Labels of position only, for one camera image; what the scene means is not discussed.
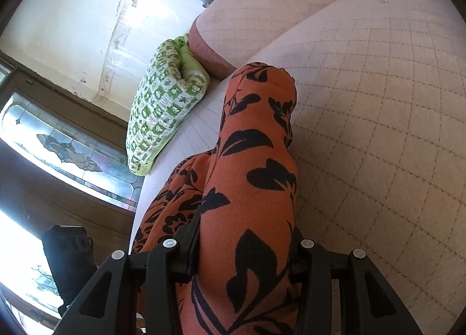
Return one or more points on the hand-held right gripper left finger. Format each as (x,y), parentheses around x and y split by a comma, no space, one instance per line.
(187,244)

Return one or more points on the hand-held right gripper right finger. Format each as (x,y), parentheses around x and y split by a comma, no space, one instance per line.
(302,258)

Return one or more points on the orange floral garment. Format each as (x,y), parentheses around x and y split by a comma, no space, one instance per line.
(251,175)

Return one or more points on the stained glass window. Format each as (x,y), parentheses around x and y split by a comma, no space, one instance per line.
(65,145)

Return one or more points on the green checked pillow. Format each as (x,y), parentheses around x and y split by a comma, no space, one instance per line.
(164,109)

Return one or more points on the pink quilted bolster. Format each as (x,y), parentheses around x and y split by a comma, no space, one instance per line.
(255,11)

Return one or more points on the brown wooden window frame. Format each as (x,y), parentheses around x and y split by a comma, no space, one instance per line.
(54,80)

